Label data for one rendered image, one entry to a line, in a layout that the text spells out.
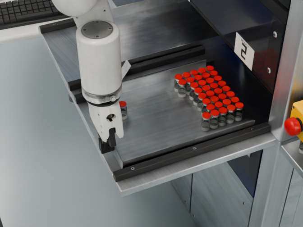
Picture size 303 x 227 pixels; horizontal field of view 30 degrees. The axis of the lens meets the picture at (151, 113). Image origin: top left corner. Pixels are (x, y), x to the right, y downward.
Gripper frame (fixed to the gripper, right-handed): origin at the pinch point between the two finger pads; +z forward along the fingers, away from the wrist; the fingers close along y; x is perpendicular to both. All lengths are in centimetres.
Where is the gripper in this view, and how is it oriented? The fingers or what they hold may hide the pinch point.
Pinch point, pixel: (106, 144)
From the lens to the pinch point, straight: 129.8
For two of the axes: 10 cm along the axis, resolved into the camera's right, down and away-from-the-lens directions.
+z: 0.0, 7.3, 6.8
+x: -9.2, 2.7, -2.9
